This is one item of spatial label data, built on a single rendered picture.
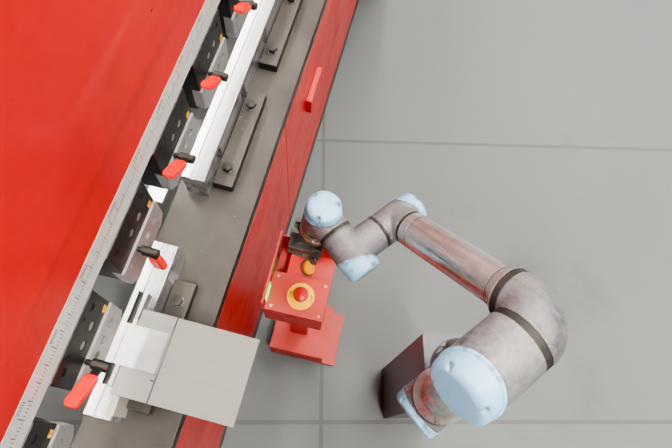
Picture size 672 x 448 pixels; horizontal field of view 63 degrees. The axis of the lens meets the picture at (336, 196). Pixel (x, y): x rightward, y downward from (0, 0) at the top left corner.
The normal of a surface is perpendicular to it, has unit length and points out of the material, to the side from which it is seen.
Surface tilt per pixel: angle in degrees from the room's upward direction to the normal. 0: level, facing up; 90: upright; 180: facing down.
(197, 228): 0
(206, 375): 0
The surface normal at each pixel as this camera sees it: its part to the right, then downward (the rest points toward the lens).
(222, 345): 0.06, -0.40
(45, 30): 0.97, 0.25
